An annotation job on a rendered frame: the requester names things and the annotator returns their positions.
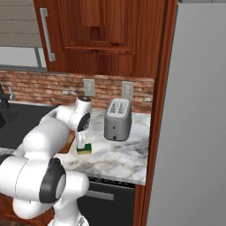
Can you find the brown wooden base cupboard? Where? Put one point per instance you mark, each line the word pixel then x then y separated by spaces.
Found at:
pixel 9 213

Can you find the brown wooden cupboard door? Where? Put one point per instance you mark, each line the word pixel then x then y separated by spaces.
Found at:
pixel 117 35

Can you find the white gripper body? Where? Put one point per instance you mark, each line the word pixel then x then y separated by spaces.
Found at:
pixel 81 139

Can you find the silver two-slot toaster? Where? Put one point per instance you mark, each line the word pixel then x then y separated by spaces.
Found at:
pixel 117 123

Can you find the green and yellow sponge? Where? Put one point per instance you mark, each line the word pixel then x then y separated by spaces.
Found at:
pixel 86 149

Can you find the black dishwasher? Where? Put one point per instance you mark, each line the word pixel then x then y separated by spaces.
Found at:
pixel 117 206

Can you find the grey fridge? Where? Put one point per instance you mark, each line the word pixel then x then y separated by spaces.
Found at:
pixel 191 117

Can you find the black sink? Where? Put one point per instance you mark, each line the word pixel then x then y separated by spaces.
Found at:
pixel 20 123

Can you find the window with grey blind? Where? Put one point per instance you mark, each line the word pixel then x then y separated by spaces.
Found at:
pixel 17 35

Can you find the brown wooden cutting board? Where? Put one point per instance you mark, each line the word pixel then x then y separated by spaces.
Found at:
pixel 67 143

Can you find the brown wooden side panel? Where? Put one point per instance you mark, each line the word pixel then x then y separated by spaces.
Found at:
pixel 160 88

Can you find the black tap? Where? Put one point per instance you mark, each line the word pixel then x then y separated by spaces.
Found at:
pixel 4 98

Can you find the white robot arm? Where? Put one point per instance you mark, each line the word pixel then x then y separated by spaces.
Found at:
pixel 35 176

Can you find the grey wall outlet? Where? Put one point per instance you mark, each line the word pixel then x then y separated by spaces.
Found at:
pixel 89 87
pixel 127 90

